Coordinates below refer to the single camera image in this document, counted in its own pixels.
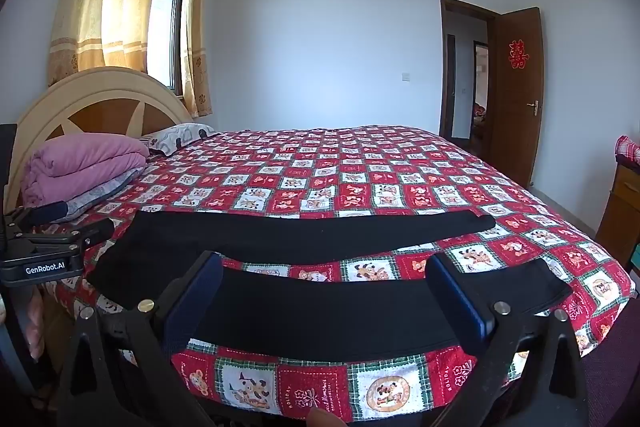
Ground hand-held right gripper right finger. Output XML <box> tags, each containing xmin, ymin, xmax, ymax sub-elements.
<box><xmin>427</xmin><ymin>253</ymin><xmax>589</xmax><ymax>427</ymax></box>

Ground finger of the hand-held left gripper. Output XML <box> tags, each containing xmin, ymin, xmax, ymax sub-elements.
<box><xmin>17</xmin><ymin>201</ymin><xmax>70</xmax><ymax>229</ymax></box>
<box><xmin>15</xmin><ymin>219</ymin><xmax>116</xmax><ymax>252</ymax></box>

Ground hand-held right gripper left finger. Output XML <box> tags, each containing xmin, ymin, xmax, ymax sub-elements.
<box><xmin>59</xmin><ymin>251</ymin><xmax>224</xmax><ymax>427</ymax></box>

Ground black pants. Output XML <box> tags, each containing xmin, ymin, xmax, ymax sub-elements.
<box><xmin>87</xmin><ymin>208</ymin><xmax>574</xmax><ymax>356</ymax></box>

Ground person's right hand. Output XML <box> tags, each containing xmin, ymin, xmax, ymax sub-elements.
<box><xmin>305</xmin><ymin>408</ymin><xmax>344</xmax><ymax>427</ymax></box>

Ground grey patterned folded blanket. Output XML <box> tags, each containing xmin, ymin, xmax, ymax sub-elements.
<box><xmin>64</xmin><ymin>167</ymin><xmax>147</xmax><ymax>224</ymax></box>

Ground pink folded quilt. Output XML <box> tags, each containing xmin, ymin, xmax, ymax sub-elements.
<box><xmin>21</xmin><ymin>138</ymin><xmax>150</xmax><ymax>208</ymax></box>

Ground cream wooden headboard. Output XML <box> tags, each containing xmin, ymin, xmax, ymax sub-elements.
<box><xmin>7</xmin><ymin>66</ymin><xmax>194</xmax><ymax>208</ymax></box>

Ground white patterned pillow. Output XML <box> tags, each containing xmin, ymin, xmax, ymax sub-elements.
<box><xmin>141</xmin><ymin>123</ymin><xmax>216</xmax><ymax>156</ymax></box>

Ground red printed checkered blanket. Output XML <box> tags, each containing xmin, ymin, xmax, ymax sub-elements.
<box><xmin>40</xmin><ymin>124</ymin><xmax>636</xmax><ymax>424</ymax></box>

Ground brown wooden door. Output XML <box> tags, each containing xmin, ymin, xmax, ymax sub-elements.
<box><xmin>488</xmin><ymin>7</ymin><xmax>545</xmax><ymax>188</ymax></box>

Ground wooden cabinet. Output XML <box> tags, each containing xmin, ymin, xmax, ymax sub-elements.
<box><xmin>595</xmin><ymin>156</ymin><xmax>640</xmax><ymax>279</ymax></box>

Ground window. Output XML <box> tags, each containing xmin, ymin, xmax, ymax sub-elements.
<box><xmin>147</xmin><ymin>0</ymin><xmax>191</xmax><ymax>96</ymax></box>

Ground red checkered rolled cloth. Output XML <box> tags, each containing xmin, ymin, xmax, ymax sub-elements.
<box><xmin>613</xmin><ymin>135</ymin><xmax>640</xmax><ymax>171</ymax></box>

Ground narrow yellow curtain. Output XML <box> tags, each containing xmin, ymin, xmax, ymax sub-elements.
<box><xmin>180</xmin><ymin>0</ymin><xmax>214</xmax><ymax>119</ymax></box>

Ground red paper door decoration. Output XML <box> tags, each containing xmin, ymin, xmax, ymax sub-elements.
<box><xmin>507</xmin><ymin>38</ymin><xmax>528</xmax><ymax>70</ymax></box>

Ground brown door frame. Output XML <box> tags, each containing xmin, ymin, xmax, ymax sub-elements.
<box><xmin>438</xmin><ymin>0</ymin><xmax>501</xmax><ymax>142</ymax></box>

